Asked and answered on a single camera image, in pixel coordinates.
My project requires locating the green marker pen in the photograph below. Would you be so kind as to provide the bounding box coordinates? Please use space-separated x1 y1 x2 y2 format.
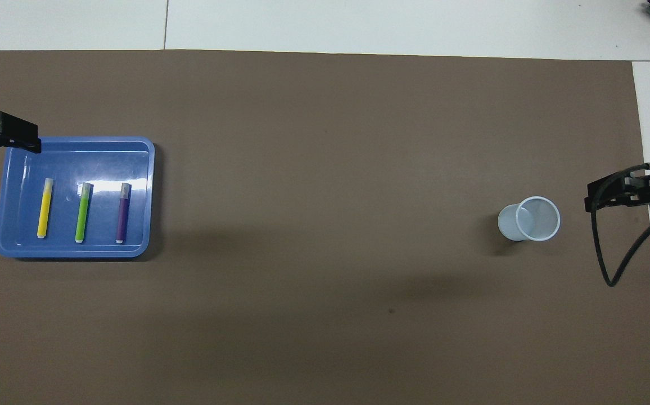
75 183 94 244

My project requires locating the blue plastic tray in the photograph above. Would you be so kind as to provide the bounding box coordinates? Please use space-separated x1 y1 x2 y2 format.
0 136 155 259

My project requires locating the yellow marker pen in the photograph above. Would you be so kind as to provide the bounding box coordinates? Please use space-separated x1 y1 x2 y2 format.
37 178 55 239

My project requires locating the brown table mat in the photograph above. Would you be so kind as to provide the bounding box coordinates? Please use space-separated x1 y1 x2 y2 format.
0 49 650 405

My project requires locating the purple marker pen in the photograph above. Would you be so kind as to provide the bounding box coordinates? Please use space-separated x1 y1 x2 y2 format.
115 183 132 244

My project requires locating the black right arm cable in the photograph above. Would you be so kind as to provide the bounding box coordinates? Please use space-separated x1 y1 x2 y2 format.
590 162 650 288

